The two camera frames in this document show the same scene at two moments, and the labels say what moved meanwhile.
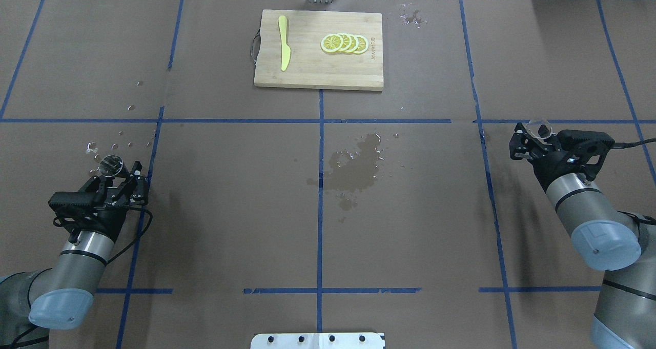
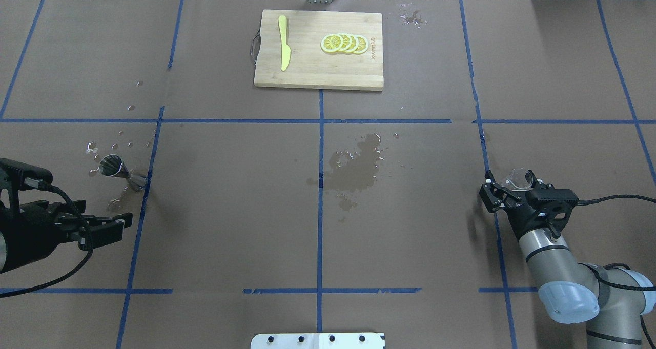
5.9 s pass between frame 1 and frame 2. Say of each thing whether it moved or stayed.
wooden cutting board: stayed
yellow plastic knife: stayed
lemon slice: stayed
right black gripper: moved
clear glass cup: moved
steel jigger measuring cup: stayed
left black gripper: moved
